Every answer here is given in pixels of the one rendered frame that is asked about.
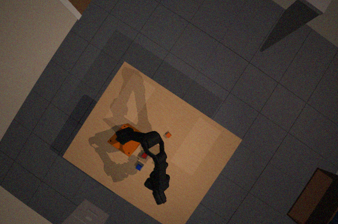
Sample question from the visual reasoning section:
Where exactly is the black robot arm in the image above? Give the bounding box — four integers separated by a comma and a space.
116, 127, 170, 205

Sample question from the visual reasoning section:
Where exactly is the red button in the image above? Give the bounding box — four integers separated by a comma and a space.
141, 151, 148, 159

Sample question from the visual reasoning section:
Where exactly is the blue button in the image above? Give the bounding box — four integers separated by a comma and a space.
135, 162, 144, 171

